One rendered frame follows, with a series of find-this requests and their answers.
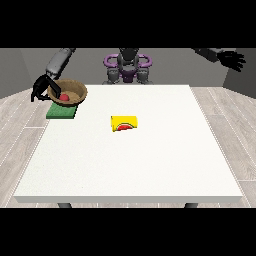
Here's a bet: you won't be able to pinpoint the green square pad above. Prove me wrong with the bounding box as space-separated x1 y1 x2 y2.
45 101 79 120

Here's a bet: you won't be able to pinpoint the grey robot trunk purple rings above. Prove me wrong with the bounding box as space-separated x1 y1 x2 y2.
101 48 155 86

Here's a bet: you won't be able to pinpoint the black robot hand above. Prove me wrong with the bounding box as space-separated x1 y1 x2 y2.
30 73 63 103
217 50 247 73

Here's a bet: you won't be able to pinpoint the brown wooden bowl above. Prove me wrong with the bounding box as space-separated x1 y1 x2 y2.
47 78 89 108

